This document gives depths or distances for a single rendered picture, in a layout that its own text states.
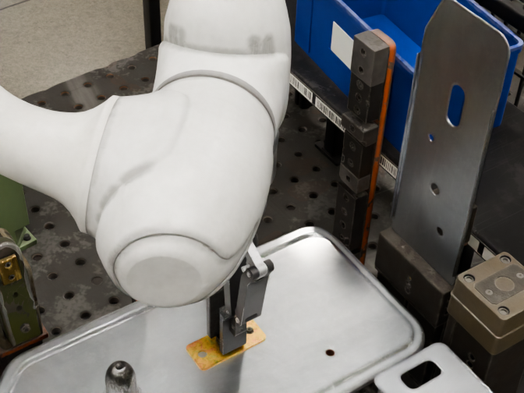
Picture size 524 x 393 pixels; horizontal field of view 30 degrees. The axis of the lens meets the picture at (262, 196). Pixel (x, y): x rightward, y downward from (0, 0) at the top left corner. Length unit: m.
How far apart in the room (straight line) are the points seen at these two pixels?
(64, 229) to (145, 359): 0.61
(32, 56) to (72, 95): 1.37
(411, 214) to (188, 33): 0.49
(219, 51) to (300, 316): 0.44
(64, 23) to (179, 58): 2.67
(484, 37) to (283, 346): 0.39
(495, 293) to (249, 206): 0.47
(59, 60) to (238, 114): 2.56
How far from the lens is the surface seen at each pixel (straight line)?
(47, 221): 1.66
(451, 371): 1.08
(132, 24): 3.39
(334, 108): 1.34
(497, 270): 1.11
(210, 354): 1.06
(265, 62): 0.75
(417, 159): 1.11
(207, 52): 0.75
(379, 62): 1.17
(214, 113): 0.69
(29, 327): 1.10
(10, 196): 1.54
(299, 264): 1.16
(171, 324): 1.09
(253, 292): 0.94
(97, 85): 1.93
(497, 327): 1.07
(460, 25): 0.99
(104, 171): 0.66
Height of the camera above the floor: 1.84
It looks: 43 degrees down
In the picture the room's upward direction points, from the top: 2 degrees clockwise
